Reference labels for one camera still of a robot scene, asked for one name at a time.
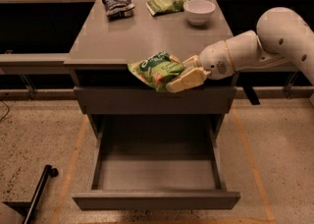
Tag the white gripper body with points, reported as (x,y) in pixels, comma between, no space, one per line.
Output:
(214,60)

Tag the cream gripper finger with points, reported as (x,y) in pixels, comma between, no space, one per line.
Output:
(191,77)
(192,62)

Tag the green rice chip bag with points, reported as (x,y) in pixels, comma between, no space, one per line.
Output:
(157,70)

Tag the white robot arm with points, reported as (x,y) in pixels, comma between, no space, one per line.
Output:
(281,36)

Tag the green snack bag at back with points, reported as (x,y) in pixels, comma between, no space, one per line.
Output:
(158,7)

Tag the grey drawer cabinet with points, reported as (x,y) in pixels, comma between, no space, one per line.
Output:
(104,48)

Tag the dark blue snack bag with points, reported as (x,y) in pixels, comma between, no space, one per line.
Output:
(115,9)

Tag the open grey lower drawer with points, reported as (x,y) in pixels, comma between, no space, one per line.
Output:
(157,162)

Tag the closed grey upper drawer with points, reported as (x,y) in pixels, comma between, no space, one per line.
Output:
(121,100)

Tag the white bowl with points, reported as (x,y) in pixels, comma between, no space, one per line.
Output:
(198,12)

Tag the black metal stand leg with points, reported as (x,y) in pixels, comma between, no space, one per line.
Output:
(26,209)

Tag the grey metal rail frame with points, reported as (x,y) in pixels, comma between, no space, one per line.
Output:
(40,64)

